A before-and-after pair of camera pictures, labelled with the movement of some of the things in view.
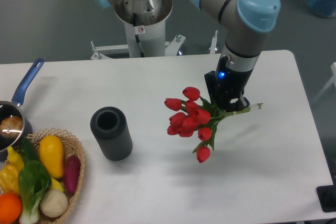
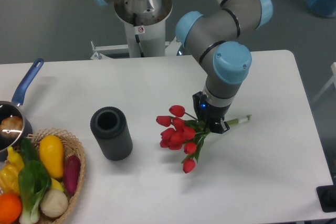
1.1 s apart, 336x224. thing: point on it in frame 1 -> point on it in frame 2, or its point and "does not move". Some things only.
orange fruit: (11, 208) does not move
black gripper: (226, 83) -> (212, 116)
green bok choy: (33, 180) does not move
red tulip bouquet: (200, 115) -> (185, 129)
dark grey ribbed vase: (110, 127) does not move
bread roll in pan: (10, 126) does not move
